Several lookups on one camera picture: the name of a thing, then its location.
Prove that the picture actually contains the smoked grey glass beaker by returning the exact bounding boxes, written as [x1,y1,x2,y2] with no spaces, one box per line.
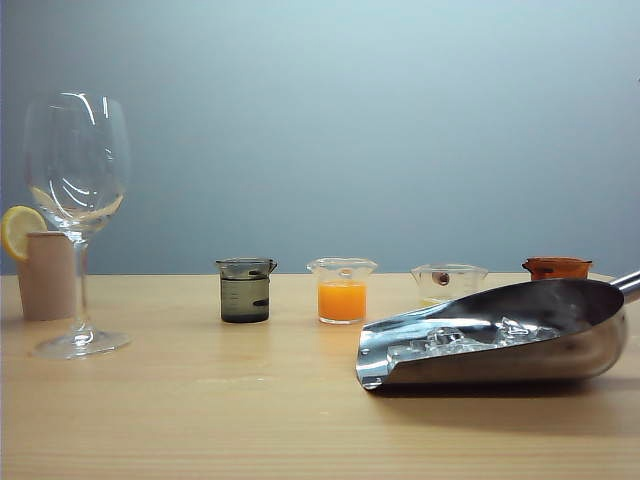
[214,257,279,325]

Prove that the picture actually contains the clear beaker with orange juice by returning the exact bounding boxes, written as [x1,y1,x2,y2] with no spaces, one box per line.
[306,256,378,326]

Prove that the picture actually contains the yellow lemon slice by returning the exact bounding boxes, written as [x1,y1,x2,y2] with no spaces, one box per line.
[0,205,49,262]

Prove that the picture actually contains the stainless steel ice scoop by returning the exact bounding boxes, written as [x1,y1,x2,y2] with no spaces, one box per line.
[354,269,640,392]

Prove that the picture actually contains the clear wine glass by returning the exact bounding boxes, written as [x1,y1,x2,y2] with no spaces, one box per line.
[22,91,134,361]

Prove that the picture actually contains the clear beaker with yellow liquid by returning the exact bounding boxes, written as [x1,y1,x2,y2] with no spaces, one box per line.
[410,263,489,309]

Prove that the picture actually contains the brown paper cup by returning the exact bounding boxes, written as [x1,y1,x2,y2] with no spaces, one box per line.
[16,231,79,322]

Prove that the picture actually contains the amber brown glass beaker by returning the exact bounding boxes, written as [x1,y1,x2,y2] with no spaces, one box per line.
[521,256,595,282]

